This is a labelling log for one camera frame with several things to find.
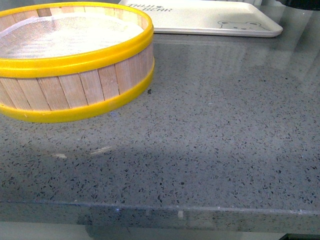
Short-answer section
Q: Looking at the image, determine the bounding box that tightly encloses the cream bear-print tray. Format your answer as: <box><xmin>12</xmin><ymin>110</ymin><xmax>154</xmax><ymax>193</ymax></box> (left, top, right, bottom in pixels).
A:
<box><xmin>119</xmin><ymin>0</ymin><xmax>283</xmax><ymax>38</ymax></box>

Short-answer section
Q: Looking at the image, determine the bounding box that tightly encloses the bamboo steamer with yellow rims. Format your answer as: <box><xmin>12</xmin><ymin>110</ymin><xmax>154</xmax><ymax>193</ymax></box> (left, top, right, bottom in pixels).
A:
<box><xmin>0</xmin><ymin>1</ymin><xmax>155</xmax><ymax>123</ymax></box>

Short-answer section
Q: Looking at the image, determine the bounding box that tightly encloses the white mesh steamer liner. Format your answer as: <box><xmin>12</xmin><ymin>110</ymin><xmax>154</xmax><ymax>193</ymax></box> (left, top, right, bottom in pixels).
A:
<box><xmin>0</xmin><ymin>12</ymin><xmax>143</xmax><ymax>59</ymax></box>

